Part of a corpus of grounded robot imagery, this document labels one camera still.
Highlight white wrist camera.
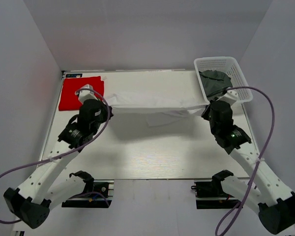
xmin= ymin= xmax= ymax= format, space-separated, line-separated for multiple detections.
xmin=217 ymin=89 xmax=238 ymax=106
xmin=75 ymin=84 xmax=97 ymax=104

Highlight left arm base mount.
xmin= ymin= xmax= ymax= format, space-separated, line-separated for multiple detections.
xmin=61 ymin=180 xmax=114 ymax=208

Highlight white plastic basket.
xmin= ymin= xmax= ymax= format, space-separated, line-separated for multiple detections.
xmin=194 ymin=57 xmax=248 ymax=104

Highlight dark grey t shirt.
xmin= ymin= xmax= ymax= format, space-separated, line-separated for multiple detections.
xmin=199 ymin=70 xmax=233 ymax=98

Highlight blue table label sticker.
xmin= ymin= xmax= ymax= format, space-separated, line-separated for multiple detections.
xmin=65 ymin=73 xmax=83 ymax=78

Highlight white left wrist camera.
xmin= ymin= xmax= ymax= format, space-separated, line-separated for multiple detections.
xmin=75 ymin=84 xmax=97 ymax=104

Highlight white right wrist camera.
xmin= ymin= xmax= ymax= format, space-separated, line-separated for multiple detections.
xmin=217 ymin=89 xmax=238 ymax=106

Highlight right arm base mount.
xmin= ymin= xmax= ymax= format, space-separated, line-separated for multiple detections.
xmin=190 ymin=181 xmax=239 ymax=209

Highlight white t shirt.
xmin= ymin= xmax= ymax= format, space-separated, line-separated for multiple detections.
xmin=105 ymin=92 xmax=206 ymax=127

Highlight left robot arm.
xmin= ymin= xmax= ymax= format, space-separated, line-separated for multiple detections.
xmin=3 ymin=99 xmax=113 ymax=229

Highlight red folded t shirt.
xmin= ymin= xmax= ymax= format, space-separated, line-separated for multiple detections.
xmin=58 ymin=76 xmax=106 ymax=112

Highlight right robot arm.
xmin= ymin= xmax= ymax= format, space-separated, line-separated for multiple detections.
xmin=202 ymin=101 xmax=295 ymax=235

